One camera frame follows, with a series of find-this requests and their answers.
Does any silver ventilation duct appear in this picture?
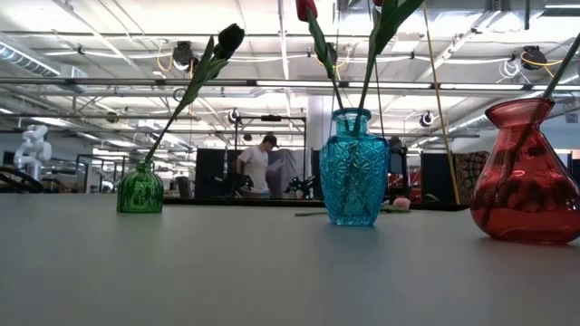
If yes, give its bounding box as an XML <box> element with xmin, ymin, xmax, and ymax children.
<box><xmin>0</xmin><ymin>43</ymin><xmax>90</xmax><ymax>94</ymax></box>

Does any blue patterned glass vase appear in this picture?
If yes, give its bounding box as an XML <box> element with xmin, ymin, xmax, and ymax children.
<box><xmin>319</xmin><ymin>107</ymin><xmax>392</xmax><ymax>228</ymax></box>

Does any ceiling light strip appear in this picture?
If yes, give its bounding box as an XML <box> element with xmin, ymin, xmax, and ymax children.
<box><xmin>439</xmin><ymin>82</ymin><xmax>525</xmax><ymax>91</ymax></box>
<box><xmin>347</xmin><ymin>81</ymin><xmax>432</xmax><ymax>90</ymax></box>
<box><xmin>256</xmin><ymin>80</ymin><xmax>339</xmax><ymax>89</ymax></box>

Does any person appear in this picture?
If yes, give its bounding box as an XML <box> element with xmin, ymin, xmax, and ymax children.
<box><xmin>235</xmin><ymin>133</ymin><xmax>285</xmax><ymax>199</ymax></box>

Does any red glass vase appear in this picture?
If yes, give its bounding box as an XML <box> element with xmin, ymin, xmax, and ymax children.
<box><xmin>469</xmin><ymin>98</ymin><xmax>580</xmax><ymax>246</ymax></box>

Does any patterned hanging cloth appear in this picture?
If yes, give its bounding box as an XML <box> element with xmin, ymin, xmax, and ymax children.
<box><xmin>454</xmin><ymin>151</ymin><xmax>490</xmax><ymax>205</ymax></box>

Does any black curtain panel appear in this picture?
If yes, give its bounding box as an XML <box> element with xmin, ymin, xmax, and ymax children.
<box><xmin>420</xmin><ymin>151</ymin><xmax>456</xmax><ymax>206</ymax></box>
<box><xmin>194</xmin><ymin>148</ymin><xmax>241</xmax><ymax>199</ymax></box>

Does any yellow hanging cable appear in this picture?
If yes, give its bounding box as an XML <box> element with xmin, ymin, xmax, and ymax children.
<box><xmin>420</xmin><ymin>0</ymin><xmax>461</xmax><ymax>205</ymax></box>

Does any grey curtain panel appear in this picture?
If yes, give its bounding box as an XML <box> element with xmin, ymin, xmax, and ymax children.
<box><xmin>266</xmin><ymin>149</ymin><xmax>305</xmax><ymax>199</ymax></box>

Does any black metal workstation frame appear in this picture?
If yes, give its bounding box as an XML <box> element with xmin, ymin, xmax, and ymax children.
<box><xmin>233</xmin><ymin>113</ymin><xmax>308</xmax><ymax>200</ymax></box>

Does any black artificial tulip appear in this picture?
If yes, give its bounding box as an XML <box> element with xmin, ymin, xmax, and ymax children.
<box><xmin>143</xmin><ymin>23</ymin><xmax>247</xmax><ymax>164</ymax></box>

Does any green glass vase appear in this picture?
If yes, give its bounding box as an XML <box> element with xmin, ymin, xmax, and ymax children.
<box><xmin>116</xmin><ymin>160</ymin><xmax>165</xmax><ymax>215</ymax></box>

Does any black table frame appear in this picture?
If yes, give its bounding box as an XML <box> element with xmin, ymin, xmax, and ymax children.
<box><xmin>162</xmin><ymin>197</ymin><xmax>471</xmax><ymax>212</ymax></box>

